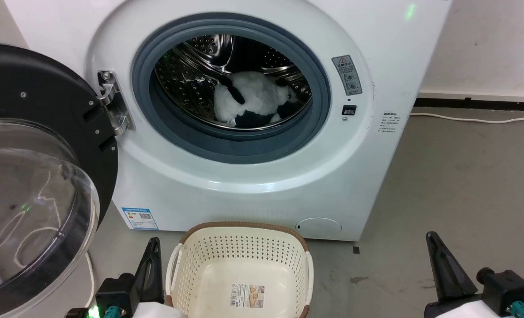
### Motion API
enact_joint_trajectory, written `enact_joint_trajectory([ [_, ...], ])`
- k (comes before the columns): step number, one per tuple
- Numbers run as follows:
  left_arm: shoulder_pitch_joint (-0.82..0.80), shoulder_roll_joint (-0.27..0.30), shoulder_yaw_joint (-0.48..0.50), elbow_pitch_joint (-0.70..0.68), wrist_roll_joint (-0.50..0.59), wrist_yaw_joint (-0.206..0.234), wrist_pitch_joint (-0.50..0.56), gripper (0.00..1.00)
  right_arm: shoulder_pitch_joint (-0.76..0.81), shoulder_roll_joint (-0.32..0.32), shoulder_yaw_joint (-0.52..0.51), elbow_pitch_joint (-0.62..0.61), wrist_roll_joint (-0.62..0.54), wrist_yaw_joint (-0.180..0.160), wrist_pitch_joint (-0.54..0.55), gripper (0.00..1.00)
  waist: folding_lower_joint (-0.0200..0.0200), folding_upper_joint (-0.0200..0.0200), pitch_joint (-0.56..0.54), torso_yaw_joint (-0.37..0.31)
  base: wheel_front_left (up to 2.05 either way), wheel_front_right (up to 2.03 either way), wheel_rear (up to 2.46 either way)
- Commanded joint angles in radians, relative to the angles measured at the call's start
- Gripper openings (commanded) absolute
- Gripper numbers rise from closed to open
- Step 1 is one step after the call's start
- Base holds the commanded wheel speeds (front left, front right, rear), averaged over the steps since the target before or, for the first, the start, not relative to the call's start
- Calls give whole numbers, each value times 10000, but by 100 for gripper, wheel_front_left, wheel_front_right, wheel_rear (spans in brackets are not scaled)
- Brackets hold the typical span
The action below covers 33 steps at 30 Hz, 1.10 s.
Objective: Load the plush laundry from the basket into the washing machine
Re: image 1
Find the blue energy label sticker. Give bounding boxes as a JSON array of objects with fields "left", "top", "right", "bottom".
[{"left": 121, "top": 207, "right": 160, "bottom": 231}]

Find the grey rubber door gasket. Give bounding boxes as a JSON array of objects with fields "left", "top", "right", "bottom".
[{"left": 132, "top": 12, "right": 332, "bottom": 165}]

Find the round white filter cover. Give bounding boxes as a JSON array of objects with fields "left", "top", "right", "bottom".
[{"left": 295, "top": 217, "right": 343, "bottom": 239}]

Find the cream perforated laundry basket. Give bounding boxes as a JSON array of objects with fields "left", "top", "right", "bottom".
[{"left": 165, "top": 221, "right": 314, "bottom": 318}]

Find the white floor cable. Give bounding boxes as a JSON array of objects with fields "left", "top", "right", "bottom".
[
  {"left": 410, "top": 112, "right": 524, "bottom": 125},
  {"left": 83, "top": 208, "right": 100, "bottom": 297}
]

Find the black and white baseboard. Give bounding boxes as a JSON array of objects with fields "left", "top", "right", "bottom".
[{"left": 414, "top": 90, "right": 524, "bottom": 111}]

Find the open black washer door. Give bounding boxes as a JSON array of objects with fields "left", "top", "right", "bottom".
[{"left": 0, "top": 42, "right": 119, "bottom": 318}]

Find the small printed text sticker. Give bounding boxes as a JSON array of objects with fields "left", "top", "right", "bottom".
[{"left": 379, "top": 112, "right": 403, "bottom": 134}]

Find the white and black plush toy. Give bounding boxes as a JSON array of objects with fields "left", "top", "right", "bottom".
[{"left": 213, "top": 71, "right": 301, "bottom": 129}]

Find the white front-load washing machine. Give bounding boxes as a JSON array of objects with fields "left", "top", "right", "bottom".
[{"left": 4, "top": 0, "right": 453, "bottom": 242}]

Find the chrome door hinge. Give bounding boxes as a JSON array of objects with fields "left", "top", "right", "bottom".
[{"left": 97, "top": 70, "right": 136, "bottom": 136}]

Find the basket product label sticker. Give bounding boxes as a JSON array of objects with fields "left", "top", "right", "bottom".
[{"left": 230, "top": 283, "right": 266, "bottom": 309}]

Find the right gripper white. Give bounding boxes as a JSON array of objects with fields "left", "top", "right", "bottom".
[{"left": 424, "top": 231, "right": 499, "bottom": 318}]

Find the stainless steel washer drum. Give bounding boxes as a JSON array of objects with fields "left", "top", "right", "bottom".
[{"left": 154, "top": 34, "right": 313, "bottom": 132}]

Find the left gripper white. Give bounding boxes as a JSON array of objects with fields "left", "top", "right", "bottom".
[{"left": 132, "top": 237, "right": 184, "bottom": 318}]

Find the grey warning sticker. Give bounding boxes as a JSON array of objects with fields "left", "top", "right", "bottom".
[{"left": 332, "top": 55, "right": 363, "bottom": 96}]

